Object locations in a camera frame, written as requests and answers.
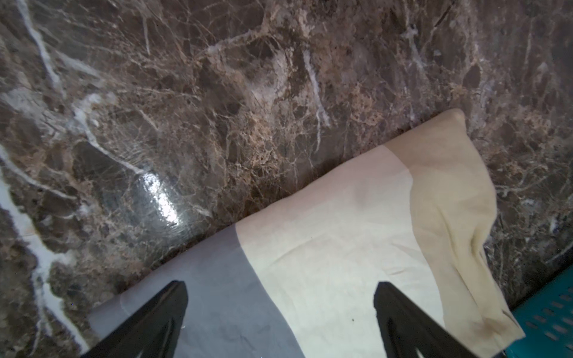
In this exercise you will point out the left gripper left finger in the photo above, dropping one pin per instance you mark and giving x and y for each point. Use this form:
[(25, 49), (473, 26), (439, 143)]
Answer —
[(152, 331)]

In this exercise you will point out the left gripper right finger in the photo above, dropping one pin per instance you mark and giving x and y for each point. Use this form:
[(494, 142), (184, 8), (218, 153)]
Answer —
[(407, 331)]

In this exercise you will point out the beige grey pillowcase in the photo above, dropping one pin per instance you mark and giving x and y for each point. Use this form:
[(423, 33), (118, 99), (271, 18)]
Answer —
[(298, 278)]

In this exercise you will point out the teal plastic basket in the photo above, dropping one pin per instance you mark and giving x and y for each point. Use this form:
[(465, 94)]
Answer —
[(546, 319)]

